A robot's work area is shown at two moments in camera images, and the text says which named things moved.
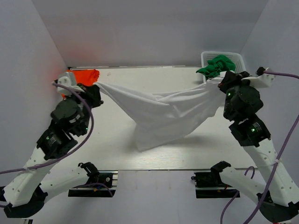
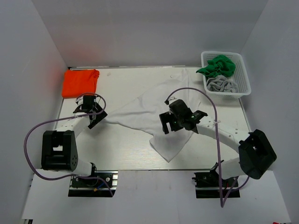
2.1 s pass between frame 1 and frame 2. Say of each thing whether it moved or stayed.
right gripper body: moved
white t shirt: moved
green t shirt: stayed
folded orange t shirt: stayed
